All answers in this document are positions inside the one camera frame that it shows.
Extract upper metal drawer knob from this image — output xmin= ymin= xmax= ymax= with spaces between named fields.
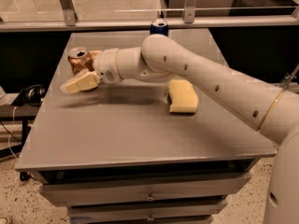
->
xmin=145 ymin=192 xmax=155 ymax=202

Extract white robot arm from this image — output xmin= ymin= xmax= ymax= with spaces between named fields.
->
xmin=61 ymin=34 xmax=299 ymax=224

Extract blue Pepsi can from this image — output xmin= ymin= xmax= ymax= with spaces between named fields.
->
xmin=149 ymin=19 xmax=169 ymax=36

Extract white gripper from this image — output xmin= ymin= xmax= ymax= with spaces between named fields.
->
xmin=61 ymin=49 xmax=122 ymax=94

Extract metal railing frame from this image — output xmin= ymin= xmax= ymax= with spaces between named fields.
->
xmin=0 ymin=0 xmax=299 ymax=32

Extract yellow sponge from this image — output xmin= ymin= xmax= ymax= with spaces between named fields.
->
xmin=168 ymin=79 xmax=199 ymax=114

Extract white cable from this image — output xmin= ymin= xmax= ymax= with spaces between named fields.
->
xmin=7 ymin=105 xmax=20 ymax=161

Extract lower grey drawer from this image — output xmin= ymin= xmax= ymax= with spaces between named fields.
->
xmin=68 ymin=199 xmax=227 ymax=224

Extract black headphones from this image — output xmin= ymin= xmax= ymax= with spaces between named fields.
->
xmin=12 ymin=84 xmax=46 ymax=106

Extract lower metal drawer knob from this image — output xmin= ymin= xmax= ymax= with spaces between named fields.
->
xmin=147 ymin=215 xmax=155 ymax=222

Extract metal drawer knob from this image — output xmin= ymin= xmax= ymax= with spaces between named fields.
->
xmin=145 ymin=192 xmax=155 ymax=202
xmin=147 ymin=215 xmax=155 ymax=222

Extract grey drawer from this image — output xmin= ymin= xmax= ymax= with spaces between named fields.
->
xmin=68 ymin=199 xmax=227 ymax=224
xmin=39 ymin=172 xmax=251 ymax=206

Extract orange soda can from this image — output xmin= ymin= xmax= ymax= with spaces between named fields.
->
xmin=67 ymin=48 xmax=93 ymax=75

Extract upper grey drawer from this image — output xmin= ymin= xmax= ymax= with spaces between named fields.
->
xmin=39 ymin=172 xmax=251 ymax=206

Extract grey drawer cabinet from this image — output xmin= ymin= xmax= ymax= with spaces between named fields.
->
xmin=14 ymin=27 xmax=278 ymax=224

